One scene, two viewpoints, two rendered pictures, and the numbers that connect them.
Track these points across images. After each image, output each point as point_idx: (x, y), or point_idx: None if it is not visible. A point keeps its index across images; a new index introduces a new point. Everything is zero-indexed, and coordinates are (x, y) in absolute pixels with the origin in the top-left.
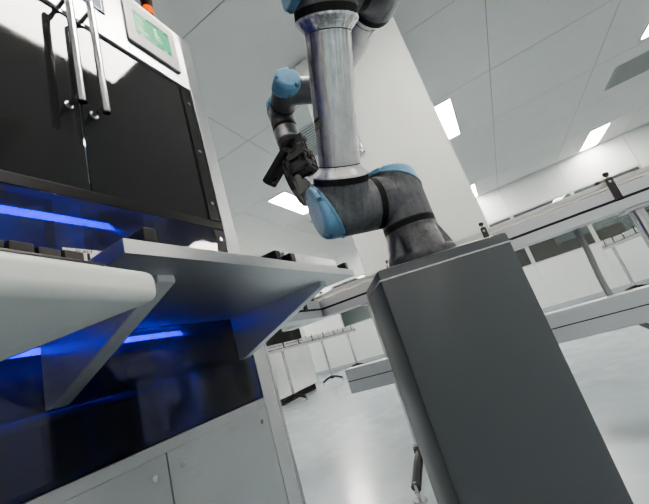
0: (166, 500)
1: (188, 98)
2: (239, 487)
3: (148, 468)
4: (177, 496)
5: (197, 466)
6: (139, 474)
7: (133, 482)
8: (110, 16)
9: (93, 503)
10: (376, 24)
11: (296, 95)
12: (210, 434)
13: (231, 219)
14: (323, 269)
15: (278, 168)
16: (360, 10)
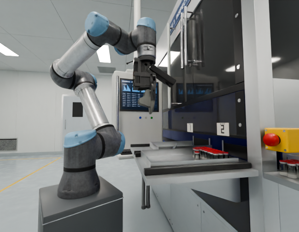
0: (199, 215)
1: None
2: None
3: (196, 200)
4: (202, 218)
5: (207, 219)
6: (195, 199)
7: (194, 199)
8: None
9: (189, 194)
10: (64, 78)
11: (121, 50)
12: (213, 215)
13: (256, 71)
14: (138, 165)
15: (158, 79)
16: (72, 86)
